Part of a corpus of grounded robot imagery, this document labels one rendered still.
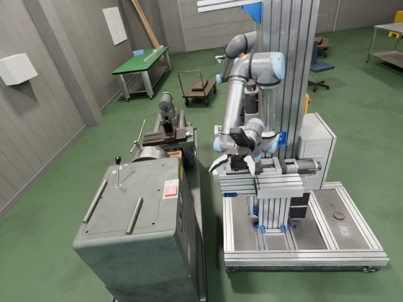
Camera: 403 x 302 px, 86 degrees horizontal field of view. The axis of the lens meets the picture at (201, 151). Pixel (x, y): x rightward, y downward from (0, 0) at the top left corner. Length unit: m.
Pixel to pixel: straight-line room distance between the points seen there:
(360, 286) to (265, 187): 1.31
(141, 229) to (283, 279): 1.51
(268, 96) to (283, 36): 0.32
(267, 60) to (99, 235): 1.07
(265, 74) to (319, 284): 1.80
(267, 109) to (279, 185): 0.48
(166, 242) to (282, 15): 1.18
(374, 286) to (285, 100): 1.69
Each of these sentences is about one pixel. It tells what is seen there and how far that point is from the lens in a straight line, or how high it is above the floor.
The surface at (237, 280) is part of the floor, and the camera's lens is 2.24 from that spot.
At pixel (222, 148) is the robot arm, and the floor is 1.47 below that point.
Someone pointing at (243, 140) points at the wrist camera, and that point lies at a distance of 0.78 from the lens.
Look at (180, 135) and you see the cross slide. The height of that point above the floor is 0.97.
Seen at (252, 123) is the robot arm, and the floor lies 1.60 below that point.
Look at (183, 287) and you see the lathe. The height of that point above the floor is 0.75.
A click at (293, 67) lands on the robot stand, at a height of 1.67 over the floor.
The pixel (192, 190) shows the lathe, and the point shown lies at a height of 0.54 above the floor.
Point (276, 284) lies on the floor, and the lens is 2.24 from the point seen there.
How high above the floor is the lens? 2.06
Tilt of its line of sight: 36 degrees down
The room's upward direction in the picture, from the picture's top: 10 degrees counter-clockwise
